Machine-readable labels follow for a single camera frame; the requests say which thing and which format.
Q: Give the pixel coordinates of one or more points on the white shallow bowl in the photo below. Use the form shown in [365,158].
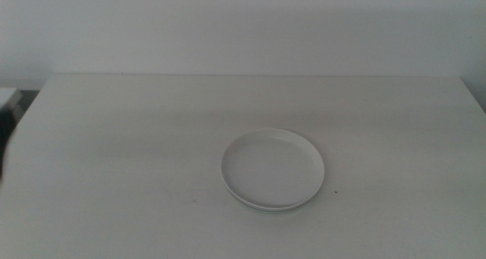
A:
[273,168]

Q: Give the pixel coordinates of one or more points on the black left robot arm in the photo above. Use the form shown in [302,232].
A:
[3,137]

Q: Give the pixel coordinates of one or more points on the grey shallow bowl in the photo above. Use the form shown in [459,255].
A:
[243,201]

